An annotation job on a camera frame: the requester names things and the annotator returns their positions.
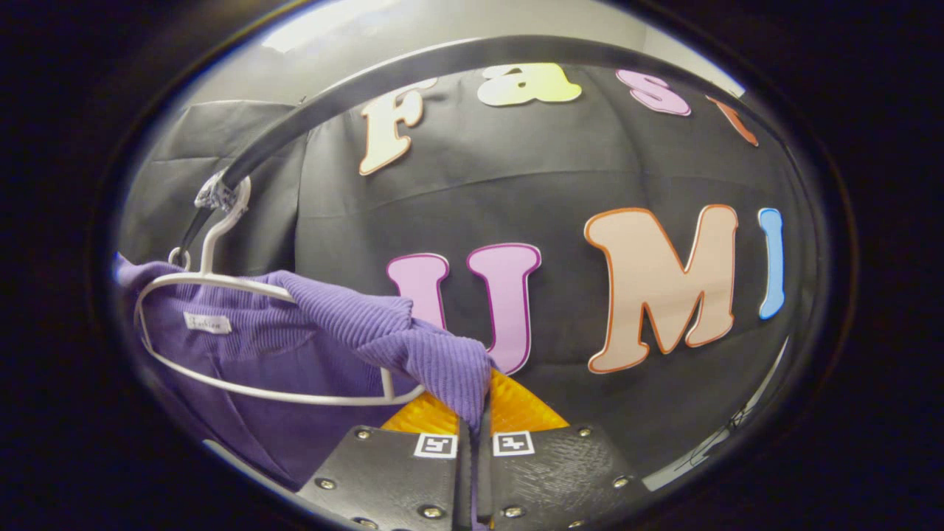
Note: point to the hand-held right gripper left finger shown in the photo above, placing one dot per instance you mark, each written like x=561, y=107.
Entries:
x=391, y=472

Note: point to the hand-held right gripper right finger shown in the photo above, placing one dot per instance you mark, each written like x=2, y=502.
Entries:
x=553, y=472

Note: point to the black clothes rack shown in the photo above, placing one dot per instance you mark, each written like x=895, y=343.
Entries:
x=413, y=65

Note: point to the black backdrop cloth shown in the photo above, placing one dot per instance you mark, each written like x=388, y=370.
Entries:
x=457, y=192

